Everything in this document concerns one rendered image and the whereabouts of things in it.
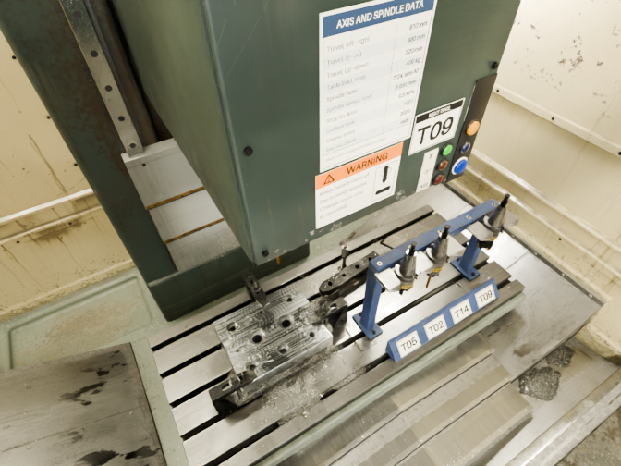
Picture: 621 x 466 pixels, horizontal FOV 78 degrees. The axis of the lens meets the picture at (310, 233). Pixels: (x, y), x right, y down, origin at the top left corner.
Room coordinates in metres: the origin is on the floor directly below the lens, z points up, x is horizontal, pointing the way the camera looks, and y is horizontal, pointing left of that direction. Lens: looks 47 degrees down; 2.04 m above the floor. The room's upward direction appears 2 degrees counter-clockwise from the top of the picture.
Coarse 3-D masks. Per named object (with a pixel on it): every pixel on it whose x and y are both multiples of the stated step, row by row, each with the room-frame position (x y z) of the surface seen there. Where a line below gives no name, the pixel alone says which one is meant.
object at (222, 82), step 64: (128, 0) 0.71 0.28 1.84; (192, 0) 0.38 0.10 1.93; (256, 0) 0.39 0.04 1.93; (320, 0) 0.42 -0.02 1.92; (448, 0) 0.51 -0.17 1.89; (512, 0) 0.57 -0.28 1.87; (192, 64) 0.42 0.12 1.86; (256, 64) 0.39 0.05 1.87; (448, 64) 0.52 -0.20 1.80; (192, 128) 0.51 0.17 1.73; (256, 128) 0.38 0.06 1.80; (256, 192) 0.38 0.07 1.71; (256, 256) 0.37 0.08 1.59
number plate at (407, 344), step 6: (408, 336) 0.56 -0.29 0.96; (414, 336) 0.56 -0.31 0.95; (396, 342) 0.54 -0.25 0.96; (402, 342) 0.54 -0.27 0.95; (408, 342) 0.55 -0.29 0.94; (414, 342) 0.55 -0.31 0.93; (402, 348) 0.53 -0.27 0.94; (408, 348) 0.54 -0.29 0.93; (414, 348) 0.54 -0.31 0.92; (402, 354) 0.52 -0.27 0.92
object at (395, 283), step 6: (384, 270) 0.62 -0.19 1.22; (390, 270) 0.62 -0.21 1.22; (378, 276) 0.60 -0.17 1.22; (384, 276) 0.60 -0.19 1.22; (390, 276) 0.60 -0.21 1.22; (396, 276) 0.60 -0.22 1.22; (384, 282) 0.58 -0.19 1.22; (390, 282) 0.58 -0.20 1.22; (396, 282) 0.58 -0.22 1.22; (402, 282) 0.58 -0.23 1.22; (384, 288) 0.56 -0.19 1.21; (390, 288) 0.56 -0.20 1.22; (396, 288) 0.56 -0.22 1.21
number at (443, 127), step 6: (450, 114) 0.54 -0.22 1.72; (456, 114) 0.54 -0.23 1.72; (432, 120) 0.52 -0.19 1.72; (438, 120) 0.53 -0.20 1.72; (444, 120) 0.53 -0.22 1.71; (450, 120) 0.54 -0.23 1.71; (432, 126) 0.52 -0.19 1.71; (438, 126) 0.53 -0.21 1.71; (444, 126) 0.53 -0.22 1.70; (450, 126) 0.54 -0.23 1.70; (432, 132) 0.52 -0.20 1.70; (438, 132) 0.53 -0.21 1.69; (444, 132) 0.54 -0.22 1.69; (450, 132) 0.54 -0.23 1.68; (432, 138) 0.52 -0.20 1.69; (438, 138) 0.53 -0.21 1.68
